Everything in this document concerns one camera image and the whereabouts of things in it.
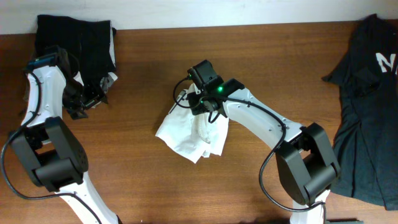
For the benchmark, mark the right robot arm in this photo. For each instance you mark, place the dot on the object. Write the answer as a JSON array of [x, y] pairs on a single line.
[[306, 163]]

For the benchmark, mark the white t-shirt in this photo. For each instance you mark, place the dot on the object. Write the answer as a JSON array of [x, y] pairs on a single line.
[[192, 136]]

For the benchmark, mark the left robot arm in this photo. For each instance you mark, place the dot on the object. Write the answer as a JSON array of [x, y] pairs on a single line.
[[47, 149]]

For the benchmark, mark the folded black garment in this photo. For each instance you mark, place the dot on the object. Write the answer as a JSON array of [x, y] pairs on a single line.
[[90, 45]]

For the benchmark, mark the black t-shirt with print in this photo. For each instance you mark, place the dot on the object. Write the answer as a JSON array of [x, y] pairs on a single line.
[[365, 144]]

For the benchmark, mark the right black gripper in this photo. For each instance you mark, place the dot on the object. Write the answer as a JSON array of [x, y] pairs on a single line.
[[196, 109]]

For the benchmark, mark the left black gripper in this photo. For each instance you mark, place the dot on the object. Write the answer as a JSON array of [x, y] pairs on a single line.
[[88, 101]]

